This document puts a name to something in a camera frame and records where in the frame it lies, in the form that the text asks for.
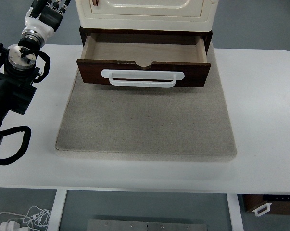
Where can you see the white robotic hand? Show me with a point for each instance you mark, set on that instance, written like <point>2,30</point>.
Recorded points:
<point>47,23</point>

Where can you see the dark wooden drawer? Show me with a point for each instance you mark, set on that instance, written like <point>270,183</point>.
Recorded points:
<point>189,59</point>

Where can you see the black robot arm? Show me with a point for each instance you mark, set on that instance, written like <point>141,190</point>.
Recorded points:
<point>24,64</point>

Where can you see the grey fabric pad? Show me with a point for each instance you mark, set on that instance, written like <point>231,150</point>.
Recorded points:
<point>148,124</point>

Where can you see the white table leg left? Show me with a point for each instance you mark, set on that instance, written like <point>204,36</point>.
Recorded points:
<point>57,210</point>

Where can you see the white table leg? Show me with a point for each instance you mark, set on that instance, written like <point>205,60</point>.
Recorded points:
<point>234,212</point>
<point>57,210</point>

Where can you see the white power adapter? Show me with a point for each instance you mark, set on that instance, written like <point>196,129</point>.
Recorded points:
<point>10,226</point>

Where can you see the white table leg right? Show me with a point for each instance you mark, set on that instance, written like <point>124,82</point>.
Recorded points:
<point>234,212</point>

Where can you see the white drawer handle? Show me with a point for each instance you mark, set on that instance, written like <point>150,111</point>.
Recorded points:
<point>140,78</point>

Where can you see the brown box with white handle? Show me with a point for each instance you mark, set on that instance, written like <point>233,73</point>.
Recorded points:
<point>261,204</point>

